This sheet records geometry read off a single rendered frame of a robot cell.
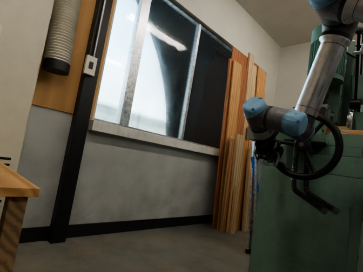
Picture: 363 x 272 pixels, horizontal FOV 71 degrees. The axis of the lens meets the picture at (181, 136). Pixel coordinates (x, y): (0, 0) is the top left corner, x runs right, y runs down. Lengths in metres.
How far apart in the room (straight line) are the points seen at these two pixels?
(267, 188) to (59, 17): 1.54
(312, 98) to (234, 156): 1.93
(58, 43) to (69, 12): 0.21
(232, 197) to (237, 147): 0.53
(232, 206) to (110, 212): 1.28
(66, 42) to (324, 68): 1.41
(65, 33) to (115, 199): 1.26
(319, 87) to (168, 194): 1.87
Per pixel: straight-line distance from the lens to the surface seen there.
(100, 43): 2.00
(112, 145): 2.07
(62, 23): 1.80
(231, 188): 2.78
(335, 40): 1.00
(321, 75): 0.96
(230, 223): 2.79
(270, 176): 1.38
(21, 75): 1.54
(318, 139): 1.25
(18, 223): 0.85
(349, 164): 1.32
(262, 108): 0.84
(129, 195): 2.24
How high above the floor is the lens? 0.67
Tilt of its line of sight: 5 degrees up
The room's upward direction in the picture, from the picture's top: 9 degrees clockwise
